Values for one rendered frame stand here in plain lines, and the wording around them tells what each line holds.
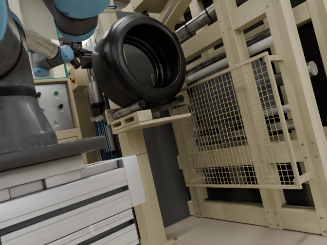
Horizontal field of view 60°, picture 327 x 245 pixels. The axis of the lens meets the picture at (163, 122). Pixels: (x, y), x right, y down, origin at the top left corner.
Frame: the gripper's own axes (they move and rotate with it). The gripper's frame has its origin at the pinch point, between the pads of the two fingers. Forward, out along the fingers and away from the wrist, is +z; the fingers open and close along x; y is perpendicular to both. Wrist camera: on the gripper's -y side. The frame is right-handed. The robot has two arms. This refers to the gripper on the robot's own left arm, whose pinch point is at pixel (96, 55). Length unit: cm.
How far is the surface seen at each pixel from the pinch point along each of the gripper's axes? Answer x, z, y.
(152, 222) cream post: 26, 38, -101
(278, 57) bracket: -59, 76, -16
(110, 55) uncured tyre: -9.2, 4.0, -3.1
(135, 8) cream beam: 21, 41, 48
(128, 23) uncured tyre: -11.3, 15.8, 16.4
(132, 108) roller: -3.2, 16.9, -30.5
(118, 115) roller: 17.0, 17.2, -31.0
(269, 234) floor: -29, 85, -112
